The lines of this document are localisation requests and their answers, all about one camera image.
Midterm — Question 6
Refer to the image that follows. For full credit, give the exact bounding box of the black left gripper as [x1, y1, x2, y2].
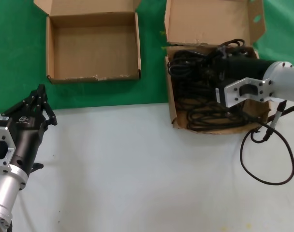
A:
[1, 84, 58, 175]

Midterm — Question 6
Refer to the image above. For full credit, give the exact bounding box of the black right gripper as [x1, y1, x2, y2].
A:
[211, 57, 275, 84]

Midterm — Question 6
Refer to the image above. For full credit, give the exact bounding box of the torn cardboard box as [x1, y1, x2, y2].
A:
[164, 0, 271, 135]

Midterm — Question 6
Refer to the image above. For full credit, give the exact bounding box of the clean cardboard box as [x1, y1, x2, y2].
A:
[33, 0, 143, 85]

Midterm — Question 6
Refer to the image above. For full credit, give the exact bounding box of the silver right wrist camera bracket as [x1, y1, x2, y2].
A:
[216, 77, 276, 108]

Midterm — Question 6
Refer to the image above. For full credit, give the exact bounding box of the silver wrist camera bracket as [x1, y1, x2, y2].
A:
[0, 116, 16, 175]
[216, 77, 276, 108]

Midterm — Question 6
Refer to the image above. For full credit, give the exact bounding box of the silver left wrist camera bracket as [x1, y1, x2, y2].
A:
[0, 116, 16, 175]

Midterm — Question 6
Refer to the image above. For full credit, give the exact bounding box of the thin robot cable, silver connector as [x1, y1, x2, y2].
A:
[240, 100, 294, 186]

